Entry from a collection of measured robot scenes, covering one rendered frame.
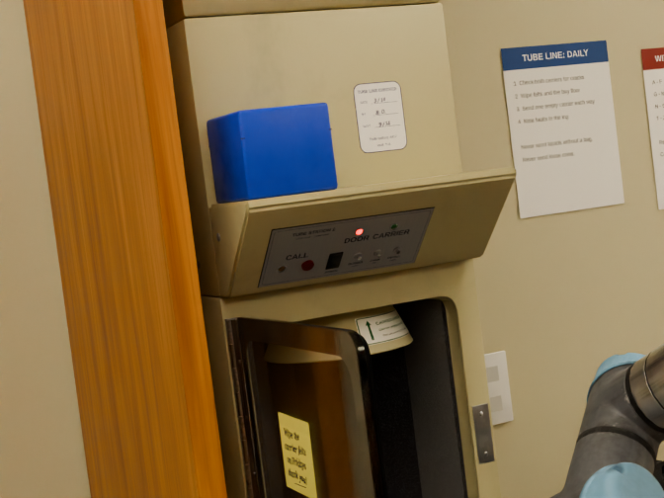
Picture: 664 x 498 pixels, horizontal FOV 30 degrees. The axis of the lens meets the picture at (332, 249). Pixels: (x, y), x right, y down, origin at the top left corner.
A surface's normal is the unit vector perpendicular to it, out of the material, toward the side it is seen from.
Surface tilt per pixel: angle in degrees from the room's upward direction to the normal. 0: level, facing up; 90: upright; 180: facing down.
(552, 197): 90
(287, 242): 135
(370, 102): 90
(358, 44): 90
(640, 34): 90
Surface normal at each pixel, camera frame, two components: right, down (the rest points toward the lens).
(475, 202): 0.38, 0.70
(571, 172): 0.42, 0.00
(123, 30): -0.90, 0.14
